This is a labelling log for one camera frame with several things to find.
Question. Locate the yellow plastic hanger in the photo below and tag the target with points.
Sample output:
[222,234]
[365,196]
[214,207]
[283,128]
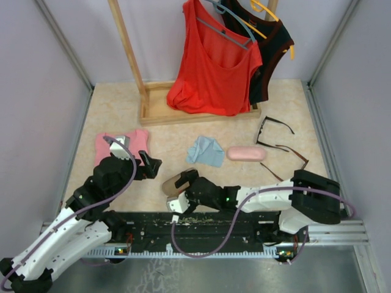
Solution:
[270,14]

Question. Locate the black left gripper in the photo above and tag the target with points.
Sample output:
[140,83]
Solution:
[149,170]

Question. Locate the black frame sunglasses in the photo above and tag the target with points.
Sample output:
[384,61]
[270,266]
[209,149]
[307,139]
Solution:
[270,130]

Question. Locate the black maroon-trimmed tank top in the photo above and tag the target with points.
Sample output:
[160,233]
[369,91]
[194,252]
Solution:
[273,40]

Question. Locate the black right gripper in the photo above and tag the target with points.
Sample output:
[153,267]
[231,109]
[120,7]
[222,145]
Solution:
[186,176]

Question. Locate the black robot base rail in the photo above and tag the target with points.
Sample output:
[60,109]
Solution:
[152,235]

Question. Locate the grey-blue plastic hanger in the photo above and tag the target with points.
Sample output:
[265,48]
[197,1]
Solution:
[229,27]

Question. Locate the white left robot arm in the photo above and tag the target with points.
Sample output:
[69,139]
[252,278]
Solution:
[83,224]

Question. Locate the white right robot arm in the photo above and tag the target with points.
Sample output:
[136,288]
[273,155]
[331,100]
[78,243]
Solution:
[304,199]

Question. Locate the pink glasses case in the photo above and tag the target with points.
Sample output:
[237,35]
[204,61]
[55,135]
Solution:
[246,153]

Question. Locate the red tank top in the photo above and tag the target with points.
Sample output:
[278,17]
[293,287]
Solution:
[216,67]

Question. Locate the wooden clothes rack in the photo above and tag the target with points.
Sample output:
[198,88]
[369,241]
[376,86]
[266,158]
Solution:
[154,110]

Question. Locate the plaid brown glasses case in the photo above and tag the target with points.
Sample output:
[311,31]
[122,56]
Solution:
[172,184]

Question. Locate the tortoiseshell brown sunglasses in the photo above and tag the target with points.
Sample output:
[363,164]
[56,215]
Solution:
[283,161]

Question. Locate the folded pink t-shirt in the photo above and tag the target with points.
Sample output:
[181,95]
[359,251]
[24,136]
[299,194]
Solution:
[138,142]

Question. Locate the light blue cloth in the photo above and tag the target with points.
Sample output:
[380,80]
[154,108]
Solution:
[206,150]

